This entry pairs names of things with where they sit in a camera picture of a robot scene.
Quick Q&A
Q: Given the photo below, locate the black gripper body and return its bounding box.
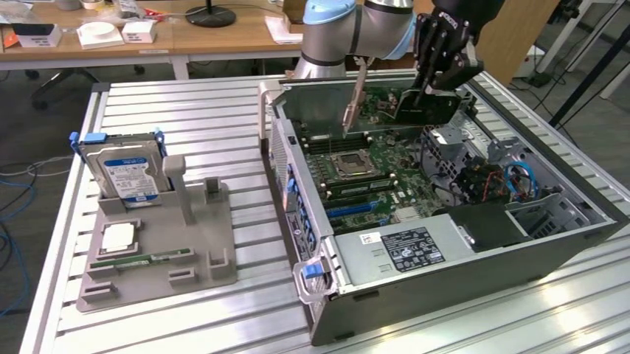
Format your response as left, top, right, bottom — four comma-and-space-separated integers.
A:
430, 0, 512, 42

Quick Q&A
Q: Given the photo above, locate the black Nvidia graphics card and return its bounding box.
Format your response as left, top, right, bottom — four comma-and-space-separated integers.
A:
341, 55, 468, 140

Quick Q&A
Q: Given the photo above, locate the wooden cabinet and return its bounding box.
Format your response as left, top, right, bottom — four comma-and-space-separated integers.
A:
474, 0, 562, 80

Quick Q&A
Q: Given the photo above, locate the perforated metal drive cage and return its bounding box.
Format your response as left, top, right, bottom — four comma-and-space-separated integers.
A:
422, 123, 493, 185

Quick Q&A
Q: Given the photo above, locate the black slanted stand pole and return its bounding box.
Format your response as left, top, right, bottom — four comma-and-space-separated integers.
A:
548, 21, 630, 127

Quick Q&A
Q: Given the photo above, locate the brown cardboard box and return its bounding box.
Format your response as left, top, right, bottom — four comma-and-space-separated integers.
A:
284, 0, 308, 25

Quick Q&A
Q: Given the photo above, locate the stack of white papers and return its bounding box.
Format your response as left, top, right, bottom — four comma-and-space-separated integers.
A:
265, 15, 305, 46

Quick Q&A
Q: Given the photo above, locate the green motherboard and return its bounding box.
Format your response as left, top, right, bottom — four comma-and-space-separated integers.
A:
294, 119, 453, 237

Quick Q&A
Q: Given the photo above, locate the CPU socket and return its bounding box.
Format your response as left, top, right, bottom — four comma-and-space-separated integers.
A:
333, 150, 376, 178

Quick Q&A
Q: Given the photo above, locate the installed RAM stick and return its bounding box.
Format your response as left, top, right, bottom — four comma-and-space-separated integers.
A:
324, 178, 398, 197

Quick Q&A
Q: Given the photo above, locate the wooden desk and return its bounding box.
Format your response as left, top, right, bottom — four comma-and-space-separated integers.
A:
0, 0, 442, 80

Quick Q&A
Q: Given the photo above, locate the metal disk bay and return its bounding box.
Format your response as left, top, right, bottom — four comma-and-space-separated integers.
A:
506, 191, 600, 239

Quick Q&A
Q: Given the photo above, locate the blue expansion slot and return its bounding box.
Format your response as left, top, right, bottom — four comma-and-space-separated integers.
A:
328, 204, 378, 219

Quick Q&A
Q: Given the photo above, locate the black round lamp base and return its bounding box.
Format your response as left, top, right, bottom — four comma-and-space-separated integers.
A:
185, 0, 238, 29

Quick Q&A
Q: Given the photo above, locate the grey power supply unit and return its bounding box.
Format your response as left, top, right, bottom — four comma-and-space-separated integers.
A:
328, 213, 477, 287

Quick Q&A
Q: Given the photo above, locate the small white labelled box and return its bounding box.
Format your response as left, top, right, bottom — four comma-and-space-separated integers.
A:
121, 20, 159, 45

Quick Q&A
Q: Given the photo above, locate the black open PC case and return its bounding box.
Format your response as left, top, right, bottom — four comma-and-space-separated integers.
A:
258, 66, 630, 347

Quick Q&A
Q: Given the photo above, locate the white holder with round rim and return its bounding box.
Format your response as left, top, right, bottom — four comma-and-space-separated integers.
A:
77, 21, 126, 50

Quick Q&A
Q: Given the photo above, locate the hard disk with blue caddy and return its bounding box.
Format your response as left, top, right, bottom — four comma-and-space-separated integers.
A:
67, 126, 171, 208

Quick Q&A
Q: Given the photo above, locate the black office chair base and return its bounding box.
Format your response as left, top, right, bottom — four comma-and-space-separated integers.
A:
25, 64, 147, 111

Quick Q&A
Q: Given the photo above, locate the green loose RAM stick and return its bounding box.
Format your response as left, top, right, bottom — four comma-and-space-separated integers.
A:
91, 249, 194, 271

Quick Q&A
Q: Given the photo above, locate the white box with black top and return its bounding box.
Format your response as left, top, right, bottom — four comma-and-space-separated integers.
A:
10, 23, 63, 49

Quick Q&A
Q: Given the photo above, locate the silver CPU chip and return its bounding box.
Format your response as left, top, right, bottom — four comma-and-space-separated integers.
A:
99, 222, 141, 254

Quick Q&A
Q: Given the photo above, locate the grey printed parts rack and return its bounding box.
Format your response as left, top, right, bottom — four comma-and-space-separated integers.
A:
77, 154, 241, 313

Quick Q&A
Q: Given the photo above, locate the blue wire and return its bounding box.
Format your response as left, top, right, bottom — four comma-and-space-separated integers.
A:
505, 161, 542, 203

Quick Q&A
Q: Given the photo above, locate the blue floor cable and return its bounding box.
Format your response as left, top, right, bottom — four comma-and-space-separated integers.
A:
0, 176, 39, 318

